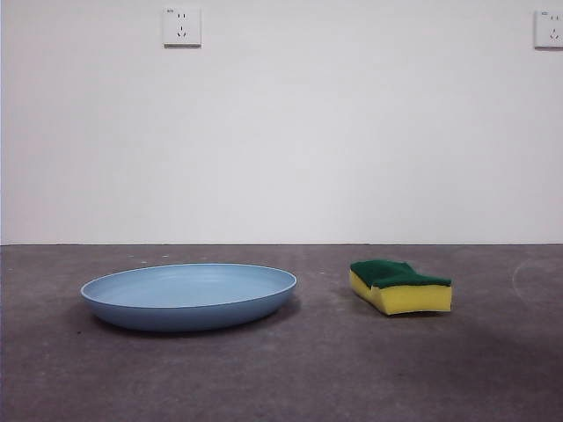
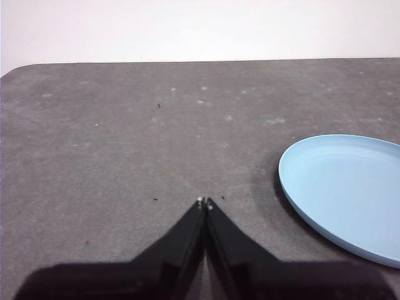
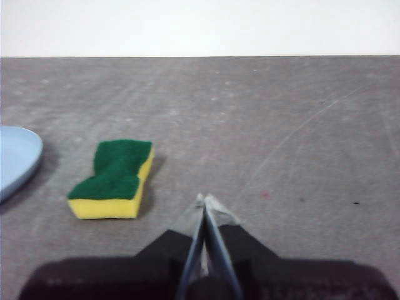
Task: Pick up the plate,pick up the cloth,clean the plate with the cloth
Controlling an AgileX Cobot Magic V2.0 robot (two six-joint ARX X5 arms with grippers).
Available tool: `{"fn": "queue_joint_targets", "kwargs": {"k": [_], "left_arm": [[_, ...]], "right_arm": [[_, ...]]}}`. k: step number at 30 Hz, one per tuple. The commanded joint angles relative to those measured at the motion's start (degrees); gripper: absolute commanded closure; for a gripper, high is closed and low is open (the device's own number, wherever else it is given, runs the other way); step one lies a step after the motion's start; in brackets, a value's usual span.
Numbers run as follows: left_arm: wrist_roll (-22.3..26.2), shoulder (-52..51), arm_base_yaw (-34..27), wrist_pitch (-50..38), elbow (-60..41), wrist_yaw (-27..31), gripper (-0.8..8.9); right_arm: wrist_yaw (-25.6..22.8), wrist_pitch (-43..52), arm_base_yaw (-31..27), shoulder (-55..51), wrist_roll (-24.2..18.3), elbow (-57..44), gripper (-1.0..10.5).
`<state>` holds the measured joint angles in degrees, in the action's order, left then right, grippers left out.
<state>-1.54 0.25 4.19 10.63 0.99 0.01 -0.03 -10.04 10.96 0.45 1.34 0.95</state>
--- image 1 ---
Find blue round plate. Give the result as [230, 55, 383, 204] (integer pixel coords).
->
[79, 262, 299, 333]

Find yellow sponge with green scourer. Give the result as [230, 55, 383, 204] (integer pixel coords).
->
[348, 258, 453, 317]

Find white wall socket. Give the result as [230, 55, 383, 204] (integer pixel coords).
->
[534, 9, 563, 50]
[163, 6, 203, 48]

